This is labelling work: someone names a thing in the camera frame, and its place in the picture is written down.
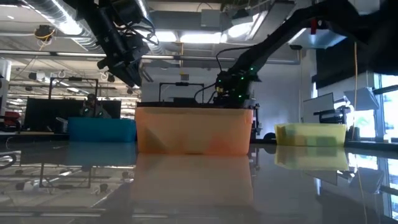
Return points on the orange plastic bin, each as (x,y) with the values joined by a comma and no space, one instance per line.
(186,130)

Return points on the silver rectangular ceiling duct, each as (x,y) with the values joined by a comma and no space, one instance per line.
(317,39)

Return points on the silver round ceiling duct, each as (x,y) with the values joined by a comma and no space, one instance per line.
(40,4)

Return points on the blue plastic bin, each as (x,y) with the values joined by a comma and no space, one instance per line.
(99,130)

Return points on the person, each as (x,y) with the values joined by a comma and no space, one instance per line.
(93,109)

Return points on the grey wall plate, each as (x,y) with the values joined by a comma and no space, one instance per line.
(184,77)

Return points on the black equipment stand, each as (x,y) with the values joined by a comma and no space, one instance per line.
(256,124)

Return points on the window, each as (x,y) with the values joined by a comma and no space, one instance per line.
(390,109)

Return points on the yellow plastic bin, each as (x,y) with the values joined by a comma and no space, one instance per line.
(311,130)

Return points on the green small cube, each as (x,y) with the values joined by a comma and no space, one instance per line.
(330,141)

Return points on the black metal frame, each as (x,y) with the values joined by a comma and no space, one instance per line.
(50,90)
(182,84)

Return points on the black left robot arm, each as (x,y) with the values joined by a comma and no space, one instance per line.
(109,28)

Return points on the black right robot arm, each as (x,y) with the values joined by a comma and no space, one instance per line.
(280,34)

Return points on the grey ceiling box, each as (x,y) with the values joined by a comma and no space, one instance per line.
(211,18)

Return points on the horizontal steel pipe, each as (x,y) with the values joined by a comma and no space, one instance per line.
(186,58)

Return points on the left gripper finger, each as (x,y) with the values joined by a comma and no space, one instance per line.
(127,76)
(138,73)

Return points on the ceiling light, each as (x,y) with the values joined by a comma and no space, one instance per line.
(199,37)

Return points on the black workstation table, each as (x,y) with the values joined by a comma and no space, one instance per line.
(155,105)

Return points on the white monitor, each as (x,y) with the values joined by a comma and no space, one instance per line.
(317,107)

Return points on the red-orange block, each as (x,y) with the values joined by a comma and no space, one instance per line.
(220,146)

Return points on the red chair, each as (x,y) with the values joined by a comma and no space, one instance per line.
(12,119)

